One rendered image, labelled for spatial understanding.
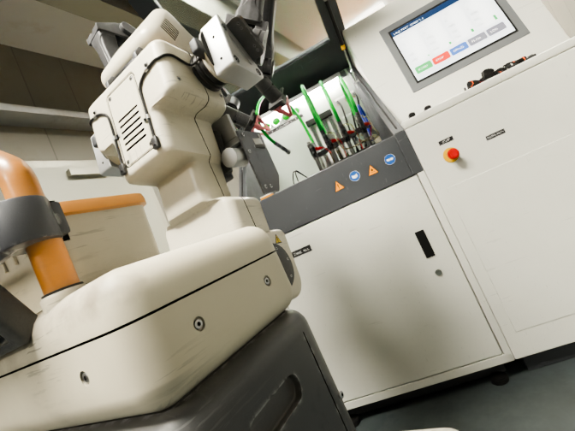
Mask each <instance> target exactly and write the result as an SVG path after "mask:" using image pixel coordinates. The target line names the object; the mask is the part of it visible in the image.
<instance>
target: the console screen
mask: <svg viewBox="0 0 575 431"><path fill-rule="evenodd" d="M379 33H380V35H381V36H382V39H383V41H384V43H385V44H386V45H387V47H388V49H389V51H390V53H391V55H392V56H393V58H394V60H395V61H396V63H397V65H398V67H399V68H400V71H401V72H402V74H403V75H404V77H405V79H406V81H407V83H408V85H409V86H410V87H411V89H412V92H413V93H414V92H417V91H419V90H421V89H423V88H425V87H426V86H429V85H431V84H433V83H435V82H437V81H438V80H440V79H442V78H444V77H446V76H448V75H450V74H452V73H454V72H456V71H458V70H460V69H462V68H464V67H466V66H468V65H470V64H471V63H473V62H475V61H477V60H479V59H481V58H483V57H485V56H487V55H489V54H491V53H493V52H495V51H497V50H499V49H500V48H502V47H504V46H506V45H508V44H511V43H512V42H514V41H516V40H518V39H520V38H523V37H524V36H526V35H528V34H530V31H529V30H528V28H527V27H526V26H525V24H524V23H523V22H522V20H520V18H519V17H518V15H517V14H516V13H515V11H514V10H513V8H512V7H511V5H510V4H509V3H508V1H507V0H433V1H432V2H430V3H427V4H426V5H424V6H423V7H421V8H420V9H417V10H415V11H414V12H412V13H410V14H409V15H407V16H405V17H403V18H402V19H400V20H398V21H396V22H395V23H393V24H391V25H390V26H388V27H385V28H384V29H382V30H381V31H379Z"/></svg>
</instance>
